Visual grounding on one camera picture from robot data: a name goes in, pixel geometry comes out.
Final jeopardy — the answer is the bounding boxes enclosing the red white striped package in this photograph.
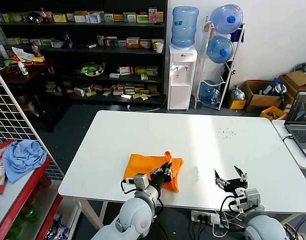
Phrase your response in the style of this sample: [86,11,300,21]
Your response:
[0,139,17,151]

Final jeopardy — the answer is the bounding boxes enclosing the small orange box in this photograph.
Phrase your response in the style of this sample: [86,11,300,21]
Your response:
[227,99,247,110]

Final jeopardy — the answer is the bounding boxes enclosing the white yellow paper pile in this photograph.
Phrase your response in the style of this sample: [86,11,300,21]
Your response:
[11,46,46,63]

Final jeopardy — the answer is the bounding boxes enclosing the open cardboard box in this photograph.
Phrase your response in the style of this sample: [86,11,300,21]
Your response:
[242,79,284,113]

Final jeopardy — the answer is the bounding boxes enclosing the white wire grid panel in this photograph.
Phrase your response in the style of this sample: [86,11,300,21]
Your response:
[0,62,65,181]

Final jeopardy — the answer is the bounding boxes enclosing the yellow white medicine box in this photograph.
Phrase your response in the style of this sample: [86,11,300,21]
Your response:
[52,13,68,23]

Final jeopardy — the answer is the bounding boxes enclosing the blue white snack package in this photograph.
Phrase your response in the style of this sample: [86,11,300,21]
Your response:
[46,213,69,240]

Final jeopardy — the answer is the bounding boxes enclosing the clear plastic bag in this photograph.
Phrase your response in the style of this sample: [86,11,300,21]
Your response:
[229,86,246,101]

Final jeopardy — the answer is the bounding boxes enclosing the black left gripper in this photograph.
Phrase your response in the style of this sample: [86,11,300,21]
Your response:
[150,162,173,189]

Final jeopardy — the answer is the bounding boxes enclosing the grey open laptop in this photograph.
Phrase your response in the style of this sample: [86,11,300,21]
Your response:
[284,91,306,160]

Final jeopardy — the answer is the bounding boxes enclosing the blue white bag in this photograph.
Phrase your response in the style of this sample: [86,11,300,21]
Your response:
[261,78,288,97]

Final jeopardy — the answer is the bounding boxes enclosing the labelled blue water jug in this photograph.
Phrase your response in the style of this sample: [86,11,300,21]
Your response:
[170,6,200,50]

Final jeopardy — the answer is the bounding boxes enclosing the green plastic bottle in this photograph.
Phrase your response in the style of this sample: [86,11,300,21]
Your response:
[20,204,41,224]

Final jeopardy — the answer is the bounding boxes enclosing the white metal jug rack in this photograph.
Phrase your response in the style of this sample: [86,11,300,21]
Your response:
[194,16,246,111]

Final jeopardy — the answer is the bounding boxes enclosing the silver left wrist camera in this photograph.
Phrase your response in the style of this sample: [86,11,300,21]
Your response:
[120,174,149,193]

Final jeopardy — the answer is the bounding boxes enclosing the red white flat box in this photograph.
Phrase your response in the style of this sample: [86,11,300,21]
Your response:
[119,66,134,76]

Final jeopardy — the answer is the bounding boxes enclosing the purple pink bottle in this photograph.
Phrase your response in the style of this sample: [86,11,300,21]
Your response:
[30,41,42,57]

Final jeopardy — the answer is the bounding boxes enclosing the red white shelf cart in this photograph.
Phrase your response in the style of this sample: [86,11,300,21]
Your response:
[0,139,81,240]

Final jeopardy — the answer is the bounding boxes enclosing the dark shiny glass ball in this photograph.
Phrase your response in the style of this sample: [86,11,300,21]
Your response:
[29,11,43,25]

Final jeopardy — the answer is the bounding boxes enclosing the tall pink colourful box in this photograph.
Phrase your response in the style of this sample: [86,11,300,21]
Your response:
[148,7,158,23]

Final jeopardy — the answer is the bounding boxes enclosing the orange t-shirt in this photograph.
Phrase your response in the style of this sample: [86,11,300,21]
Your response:
[123,150,185,193]

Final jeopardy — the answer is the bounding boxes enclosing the cola bottle red label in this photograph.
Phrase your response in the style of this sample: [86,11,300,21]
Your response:
[40,7,50,25]

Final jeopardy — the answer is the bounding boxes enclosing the blue plastic bottle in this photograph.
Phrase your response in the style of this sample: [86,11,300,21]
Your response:
[63,31,73,49]

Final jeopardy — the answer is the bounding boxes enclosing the large white table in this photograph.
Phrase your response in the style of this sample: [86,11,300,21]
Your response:
[57,109,306,216]

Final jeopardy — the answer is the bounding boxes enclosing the yellow plastic bin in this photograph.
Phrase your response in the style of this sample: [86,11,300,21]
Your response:
[259,105,288,123]

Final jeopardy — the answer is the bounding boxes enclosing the blue capped water jug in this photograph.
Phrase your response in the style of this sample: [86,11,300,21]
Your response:
[209,3,244,35]
[206,35,235,64]

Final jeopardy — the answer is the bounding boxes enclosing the blue white medicine box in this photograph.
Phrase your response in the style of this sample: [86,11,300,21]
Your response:
[85,13,102,24]

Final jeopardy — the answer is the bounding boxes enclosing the white water dispenser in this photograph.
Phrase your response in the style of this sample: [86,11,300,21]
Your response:
[167,44,198,111]

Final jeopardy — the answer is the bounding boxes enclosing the white power strip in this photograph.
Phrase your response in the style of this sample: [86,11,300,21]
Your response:
[190,210,226,224]

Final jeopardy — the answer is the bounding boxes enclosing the white bottle red label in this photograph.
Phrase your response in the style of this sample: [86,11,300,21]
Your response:
[17,61,28,76]

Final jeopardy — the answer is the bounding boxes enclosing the dark wooden table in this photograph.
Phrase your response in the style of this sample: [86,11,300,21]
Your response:
[0,56,69,133]

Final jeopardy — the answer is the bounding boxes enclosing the small white side table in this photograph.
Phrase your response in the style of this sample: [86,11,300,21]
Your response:
[271,119,306,170]

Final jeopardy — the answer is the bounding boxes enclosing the teal patterned cloth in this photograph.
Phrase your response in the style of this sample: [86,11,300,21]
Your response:
[292,61,306,76]

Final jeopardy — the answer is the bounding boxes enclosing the bowl with green packets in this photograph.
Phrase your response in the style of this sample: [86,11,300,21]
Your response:
[76,62,106,77]

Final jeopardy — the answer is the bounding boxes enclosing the closed cardboard box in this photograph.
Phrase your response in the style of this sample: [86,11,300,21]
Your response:
[279,70,306,111]

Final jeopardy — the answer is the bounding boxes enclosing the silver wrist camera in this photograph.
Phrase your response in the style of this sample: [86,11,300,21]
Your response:
[120,174,149,193]
[244,188,262,207]

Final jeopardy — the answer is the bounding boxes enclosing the black shelf unit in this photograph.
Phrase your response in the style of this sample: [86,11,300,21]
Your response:
[0,0,168,106]

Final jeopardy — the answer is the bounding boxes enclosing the crumpled light blue cloth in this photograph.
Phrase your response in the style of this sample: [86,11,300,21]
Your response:
[2,139,48,183]

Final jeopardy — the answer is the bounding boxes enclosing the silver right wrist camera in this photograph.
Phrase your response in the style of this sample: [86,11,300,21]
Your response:
[244,188,262,207]

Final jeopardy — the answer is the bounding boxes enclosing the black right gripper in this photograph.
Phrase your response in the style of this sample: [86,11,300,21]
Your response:
[214,165,249,193]

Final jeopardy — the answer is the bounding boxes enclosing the orange white medicine box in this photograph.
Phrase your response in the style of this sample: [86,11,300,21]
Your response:
[151,38,165,50]
[126,37,140,49]

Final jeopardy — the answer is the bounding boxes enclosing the white floor cable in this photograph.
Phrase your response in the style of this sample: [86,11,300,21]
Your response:
[126,94,169,113]

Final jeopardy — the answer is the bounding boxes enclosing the beige hanging tag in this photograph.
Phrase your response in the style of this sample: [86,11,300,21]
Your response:
[202,21,217,40]

